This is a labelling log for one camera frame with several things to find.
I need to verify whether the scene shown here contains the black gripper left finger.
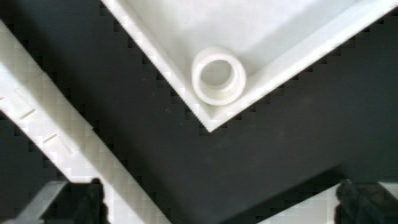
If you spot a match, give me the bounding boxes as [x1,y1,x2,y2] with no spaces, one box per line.
[16,178,110,224]

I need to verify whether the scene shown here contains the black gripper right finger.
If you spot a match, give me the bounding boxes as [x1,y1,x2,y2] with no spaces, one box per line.
[334,180,398,224]

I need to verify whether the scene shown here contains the white square tabletop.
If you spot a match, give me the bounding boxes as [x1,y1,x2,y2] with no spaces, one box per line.
[101,0,398,130]

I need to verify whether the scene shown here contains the white obstacle fence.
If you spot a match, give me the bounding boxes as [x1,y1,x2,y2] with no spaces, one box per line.
[0,22,398,224]

